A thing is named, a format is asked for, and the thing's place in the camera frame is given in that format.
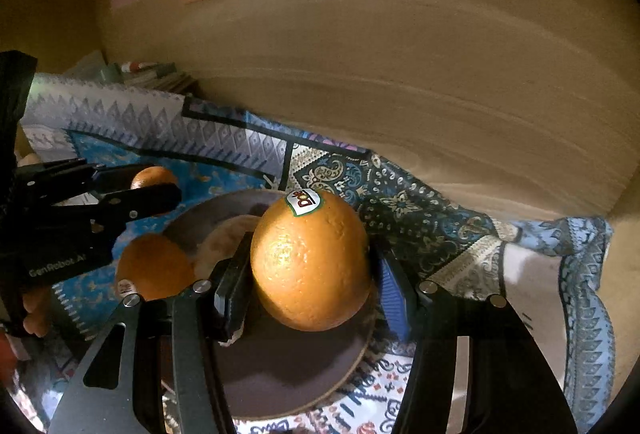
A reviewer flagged small orange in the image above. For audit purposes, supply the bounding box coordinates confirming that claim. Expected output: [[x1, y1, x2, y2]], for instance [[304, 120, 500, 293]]
[[130, 165, 179, 191]]

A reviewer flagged person's left hand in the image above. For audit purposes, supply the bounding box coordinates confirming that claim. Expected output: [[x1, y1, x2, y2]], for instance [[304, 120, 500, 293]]
[[21, 285, 53, 339]]

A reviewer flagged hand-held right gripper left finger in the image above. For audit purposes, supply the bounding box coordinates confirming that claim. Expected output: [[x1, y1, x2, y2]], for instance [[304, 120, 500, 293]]
[[47, 230, 256, 434]]

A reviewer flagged printed blanket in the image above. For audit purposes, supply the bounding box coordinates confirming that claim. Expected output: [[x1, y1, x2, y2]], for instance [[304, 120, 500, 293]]
[[12, 71, 617, 434]]

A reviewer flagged dark brown round plate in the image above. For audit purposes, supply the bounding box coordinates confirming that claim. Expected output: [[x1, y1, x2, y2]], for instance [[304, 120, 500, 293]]
[[160, 189, 377, 420]]

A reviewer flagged large orange with sticker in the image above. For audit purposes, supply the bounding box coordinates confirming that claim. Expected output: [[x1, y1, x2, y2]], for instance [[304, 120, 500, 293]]
[[250, 188, 373, 332]]

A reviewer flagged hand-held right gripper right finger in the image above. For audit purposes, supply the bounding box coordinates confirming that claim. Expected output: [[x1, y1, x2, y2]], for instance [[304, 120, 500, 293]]
[[371, 244, 581, 434]]

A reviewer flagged tan round fruit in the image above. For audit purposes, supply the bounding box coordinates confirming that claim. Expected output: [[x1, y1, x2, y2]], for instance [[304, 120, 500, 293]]
[[192, 214, 262, 282]]

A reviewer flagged stack of books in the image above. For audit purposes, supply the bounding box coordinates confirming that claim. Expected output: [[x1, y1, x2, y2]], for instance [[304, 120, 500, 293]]
[[65, 50, 201, 96]]

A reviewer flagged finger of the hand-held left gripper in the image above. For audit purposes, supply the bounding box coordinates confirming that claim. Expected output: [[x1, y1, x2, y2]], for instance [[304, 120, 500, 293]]
[[14, 159, 153, 206], [60, 184, 182, 237]]

